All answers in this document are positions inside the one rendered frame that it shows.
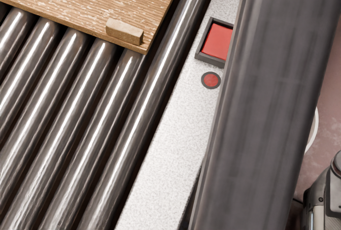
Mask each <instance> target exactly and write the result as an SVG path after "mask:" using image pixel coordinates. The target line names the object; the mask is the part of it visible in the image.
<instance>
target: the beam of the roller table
mask: <svg viewBox="0 0 341 230"><path fill-rule="evenodd" d="M239 1H240V0H211V1H210V3H209V6H208V8H207V11H206V13H205V15H204V17H203V20H202V22H201V25H200V27H199V29H198V32H197V34H196V36H195V39H194V41H193V43H192V46H191V48H190V51H189V53H188V55H187V58H186V60H185V62H184V65H183V67H182V69H181V72H180V74H179V77H178V79H177V81H176V84H175V86H174V88H173V91H172V93H171V95H170V98H169V100H168V102H167V105H166V107H165V109H164V112H163V115H162V117H161V119H160V122H159V124H158V127H157V129H156V131H155V134H154V136H153V138H152V141H151V143H150V145H149V148H148V150H147V153H146V155H145V157H144V160H143V162H142V164H141V167H140V169H139V171H138V174H137V176H136V178H135V181H134V183H133V185H132V188H131V190H130V193H129V195H128V197H127V200H126V202H125V204H124V207H123V209H122V211H121V214H120V216H119V219H118V221H117V223H116V226H115V228H114V230H181V227H182V224H183V221H184V219H185V216H186V213H187V211H188V208H189V205H190V203H191V200H192V197H193V195H194V192H195V189H196V187H197V184H198V181H199V178H200V173H201V168H202V164H203V160H204V155H205V152H206V148H207V143H208V139H209V134H210V130H211V125H212V121H213V116H214V111H215V107H216V103H217V98H218V94H219V89H220V86H219V87H218V88H216V89H207V88H205V87H204V86H203V85H202V83H201V77H202V75H203V74H204V73H206V72H215V73H217V74H218V75H219V76H220V78H221V80H222V76H223V72H224V69H223V68H220V67H217V66H214V65H212V64H209V63H206V62H203V61H200V60H198V59H194V55H195V52H196V49H197V47H198V44H199V42H200V39H201V37H202V35H203V32H204V30H205V28H206V25H207V23H208V20H209V18H210V17H214V18H217V19H220V20H223V21H226V22H229V23H232V24H234V22H235V18H236V13H237V9H238V4H239Z"/></svg>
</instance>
